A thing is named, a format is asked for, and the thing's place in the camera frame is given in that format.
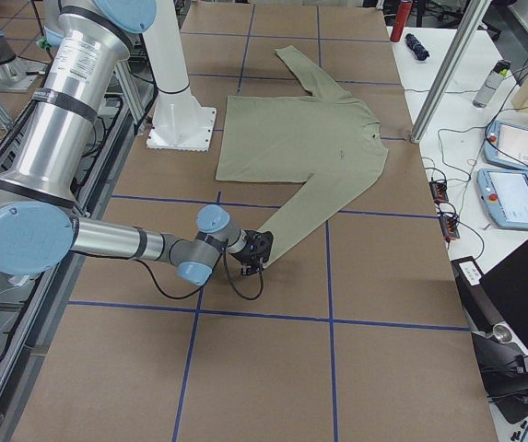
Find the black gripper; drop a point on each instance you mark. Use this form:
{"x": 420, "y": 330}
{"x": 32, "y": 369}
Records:
{"x": 245, "y": 249}

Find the olive green long-sleeve shirt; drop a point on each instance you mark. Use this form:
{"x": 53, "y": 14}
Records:
{"x": 327, "y": 141}

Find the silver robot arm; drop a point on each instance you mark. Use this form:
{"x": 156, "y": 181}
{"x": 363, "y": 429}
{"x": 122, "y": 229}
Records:
{"x": 37, "y": 224}

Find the black box with label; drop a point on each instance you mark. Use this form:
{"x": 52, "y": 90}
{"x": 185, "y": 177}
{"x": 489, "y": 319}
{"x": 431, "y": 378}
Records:
{"x": 477, "y": 304}

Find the folded dark blue umbrella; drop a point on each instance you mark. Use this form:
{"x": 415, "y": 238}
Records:
{"x": 416, "y": 47}

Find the lower teach pendant tablet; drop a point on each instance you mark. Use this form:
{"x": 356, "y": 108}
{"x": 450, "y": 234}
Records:
{"x": 505, "y": 196}

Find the teach pendant tablet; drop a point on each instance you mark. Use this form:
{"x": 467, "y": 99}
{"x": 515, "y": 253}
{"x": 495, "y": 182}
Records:
{"x": 506, "y": 145}
{"x": 505, "y": 196}

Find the upper teach pendant tablet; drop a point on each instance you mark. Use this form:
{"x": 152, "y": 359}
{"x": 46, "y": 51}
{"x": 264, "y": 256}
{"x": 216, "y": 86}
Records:
{"x": 506, "y": 145}

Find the clear water bottle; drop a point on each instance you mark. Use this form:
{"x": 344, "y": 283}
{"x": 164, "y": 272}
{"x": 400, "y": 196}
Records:
{"x": 495, "y": 77}

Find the red bottle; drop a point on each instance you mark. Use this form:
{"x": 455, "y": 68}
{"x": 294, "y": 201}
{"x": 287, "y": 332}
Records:
{"x": 402, "y": 15}

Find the aluminium frame post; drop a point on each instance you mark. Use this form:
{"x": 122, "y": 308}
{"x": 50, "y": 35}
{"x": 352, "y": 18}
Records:
{"x": 472, "y": 17}

